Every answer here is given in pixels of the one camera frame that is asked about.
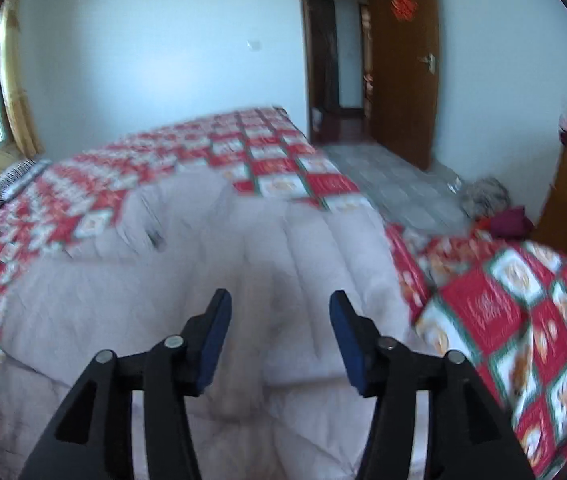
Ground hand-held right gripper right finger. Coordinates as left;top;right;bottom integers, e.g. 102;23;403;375
329;290;537;480

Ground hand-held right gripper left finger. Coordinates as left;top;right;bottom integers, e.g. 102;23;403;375
18;288;233;480

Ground white quilted coat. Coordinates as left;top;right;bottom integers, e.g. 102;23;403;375
0;170;431;480

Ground red bear print blanket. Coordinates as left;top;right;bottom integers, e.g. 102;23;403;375
0;106;567;480

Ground grey cloth pile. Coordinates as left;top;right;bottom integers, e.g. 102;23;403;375
458;176;511;218

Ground dark red cloth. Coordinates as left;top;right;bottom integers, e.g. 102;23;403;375
483;207;534;240

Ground black white striped pillow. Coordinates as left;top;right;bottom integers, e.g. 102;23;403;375
0;159;53;222

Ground brown wooden door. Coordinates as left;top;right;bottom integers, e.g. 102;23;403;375
366;0;440;171

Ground yellow curtain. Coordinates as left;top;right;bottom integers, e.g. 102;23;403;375
0;0;45;161

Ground wooden door frame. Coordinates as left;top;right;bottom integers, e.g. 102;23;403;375
296;0;379;145

